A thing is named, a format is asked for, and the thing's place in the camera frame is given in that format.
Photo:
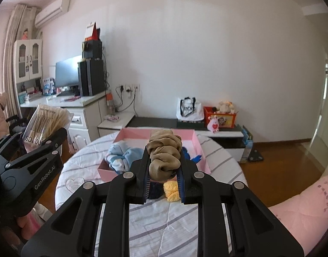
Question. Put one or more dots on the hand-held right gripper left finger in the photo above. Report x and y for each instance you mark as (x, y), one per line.
(145, 190)

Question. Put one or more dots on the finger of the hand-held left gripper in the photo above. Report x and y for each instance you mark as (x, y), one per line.
(46, 150)
(8, 144)

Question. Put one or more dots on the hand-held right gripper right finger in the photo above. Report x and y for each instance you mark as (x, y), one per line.
(180, 190)

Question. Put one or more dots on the cotton swabs packet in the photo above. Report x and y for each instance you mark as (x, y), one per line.
(46, 123)

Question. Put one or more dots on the blue scrunchie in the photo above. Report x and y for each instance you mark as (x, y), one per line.
(190, 156)

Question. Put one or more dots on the tan scrunchie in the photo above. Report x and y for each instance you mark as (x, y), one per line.
(164, 152)

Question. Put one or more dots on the pink cardboard tray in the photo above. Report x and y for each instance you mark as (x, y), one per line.
(107, 174)

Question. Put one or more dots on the yellow crocheted scrunchie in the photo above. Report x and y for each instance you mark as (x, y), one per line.
(170, 188)

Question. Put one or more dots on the black scrunchie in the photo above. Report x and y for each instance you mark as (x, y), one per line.
(156, 191)

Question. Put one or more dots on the beige pink coat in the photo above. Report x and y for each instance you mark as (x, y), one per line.
(1, 112)

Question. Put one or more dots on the striped white table cover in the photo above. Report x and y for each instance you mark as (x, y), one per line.
(153, 225)

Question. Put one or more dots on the pink cloth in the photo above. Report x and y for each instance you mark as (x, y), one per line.
(30, 225)

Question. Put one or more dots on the light blue printed cloth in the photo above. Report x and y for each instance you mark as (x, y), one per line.
(117, 158)

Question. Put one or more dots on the stack of books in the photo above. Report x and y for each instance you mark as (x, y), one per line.
(30, 95)

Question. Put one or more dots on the white desk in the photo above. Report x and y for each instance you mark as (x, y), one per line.
(91, 117)

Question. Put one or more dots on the pink pens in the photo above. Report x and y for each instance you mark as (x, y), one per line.
(72, 99)

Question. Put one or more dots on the black keyboard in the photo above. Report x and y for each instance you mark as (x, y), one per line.
(69, 93)

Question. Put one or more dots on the blue and white pack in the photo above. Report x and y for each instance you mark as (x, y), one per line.
(48, 86)

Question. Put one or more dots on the low black-top bench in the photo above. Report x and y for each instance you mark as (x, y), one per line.
(153, 121)

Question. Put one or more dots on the pink plush with heart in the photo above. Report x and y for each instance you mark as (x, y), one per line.
(214, 125)

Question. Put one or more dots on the small pink floral pouch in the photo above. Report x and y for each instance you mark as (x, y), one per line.
(112, 118)

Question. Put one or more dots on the black computer monitor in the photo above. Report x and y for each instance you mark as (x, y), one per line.
(67, 72)

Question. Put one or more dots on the white tote bag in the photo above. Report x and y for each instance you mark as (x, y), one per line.
(189, 109)

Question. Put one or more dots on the red toy box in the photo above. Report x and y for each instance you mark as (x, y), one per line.
(223, 120)

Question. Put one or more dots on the black stand base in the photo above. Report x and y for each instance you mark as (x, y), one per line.
(255, 156)

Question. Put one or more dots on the black computer tower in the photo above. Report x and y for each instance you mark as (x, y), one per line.
(91, 77)

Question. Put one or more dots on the white glass-door cabinet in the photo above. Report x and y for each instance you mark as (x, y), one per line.
(27, 60)

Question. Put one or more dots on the beige plush toy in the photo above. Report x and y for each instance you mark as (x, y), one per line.
(225, 107)

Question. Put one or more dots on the black storage box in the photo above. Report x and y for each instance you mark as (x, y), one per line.
(92, 49)

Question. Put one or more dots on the small doll figure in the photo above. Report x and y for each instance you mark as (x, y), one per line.
(25, 34)

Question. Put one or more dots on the red and white calendar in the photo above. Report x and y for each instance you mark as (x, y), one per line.
(91, 32)

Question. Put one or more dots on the pink printed quilt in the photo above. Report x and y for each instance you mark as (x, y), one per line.
(306, 208)

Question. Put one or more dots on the white air conditioner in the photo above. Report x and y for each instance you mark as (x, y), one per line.
(52, 12)

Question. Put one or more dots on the white wall outlets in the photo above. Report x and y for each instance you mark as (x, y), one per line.
(129, 87)

